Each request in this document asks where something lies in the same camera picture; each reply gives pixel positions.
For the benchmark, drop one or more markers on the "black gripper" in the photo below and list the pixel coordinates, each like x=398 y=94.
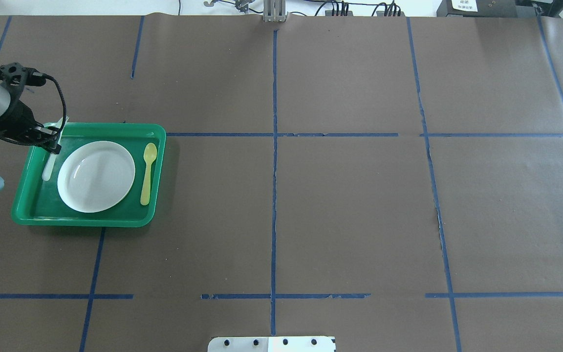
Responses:
x=19 y=119

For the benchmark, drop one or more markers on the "white plastic fork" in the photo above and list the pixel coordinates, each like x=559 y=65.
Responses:
x=49 y=165

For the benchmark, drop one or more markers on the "white round plate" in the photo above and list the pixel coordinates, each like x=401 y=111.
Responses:
x=96 y=177

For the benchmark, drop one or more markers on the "green plastic tray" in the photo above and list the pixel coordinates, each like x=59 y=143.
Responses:
x=39 y=203

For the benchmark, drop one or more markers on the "yellow plastic spoon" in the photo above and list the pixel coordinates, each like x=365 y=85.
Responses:
x=149 y=156

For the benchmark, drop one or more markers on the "brown paper table cover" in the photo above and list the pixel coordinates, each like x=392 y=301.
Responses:
x=396 y=183

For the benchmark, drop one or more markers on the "black device box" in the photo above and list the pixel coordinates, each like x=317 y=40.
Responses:
x=478 y=8

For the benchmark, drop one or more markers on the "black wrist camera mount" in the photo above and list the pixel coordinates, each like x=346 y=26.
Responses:
x=14 y=74

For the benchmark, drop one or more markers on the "aluminium frame post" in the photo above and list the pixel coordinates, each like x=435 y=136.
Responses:
x=274 y=11

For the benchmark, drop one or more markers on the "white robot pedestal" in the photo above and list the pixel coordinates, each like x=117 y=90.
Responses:
x=273 y=344

